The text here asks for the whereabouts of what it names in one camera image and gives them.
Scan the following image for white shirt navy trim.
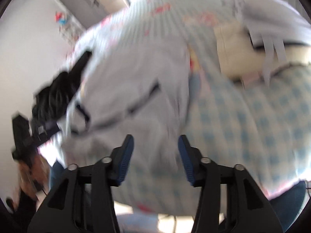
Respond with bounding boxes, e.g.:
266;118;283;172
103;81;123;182
57;36;192;170

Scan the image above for black clothes pile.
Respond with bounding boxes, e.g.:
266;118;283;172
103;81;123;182
32;50;92;126

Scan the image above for operator left hand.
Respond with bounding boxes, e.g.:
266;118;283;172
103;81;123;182
18;154;50;201

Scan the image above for light blue towel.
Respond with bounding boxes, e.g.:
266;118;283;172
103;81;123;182
116;213;160;233

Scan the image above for Hello Kitty checkered blanket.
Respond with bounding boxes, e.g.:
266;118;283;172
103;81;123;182
62;0;310;216

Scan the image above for folded pink garment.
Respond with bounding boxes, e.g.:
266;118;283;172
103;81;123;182
240;71;261;88

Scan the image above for operator leg in jeans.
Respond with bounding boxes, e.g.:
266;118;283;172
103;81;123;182
270;181;306;232

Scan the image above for white small shelf rack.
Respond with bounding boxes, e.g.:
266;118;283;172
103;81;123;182
59;22;84;46

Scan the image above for red blue toy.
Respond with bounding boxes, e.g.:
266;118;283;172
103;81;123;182
55;12;69;26

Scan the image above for grey cabinet door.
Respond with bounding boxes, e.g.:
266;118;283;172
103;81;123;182
59;0;109;29

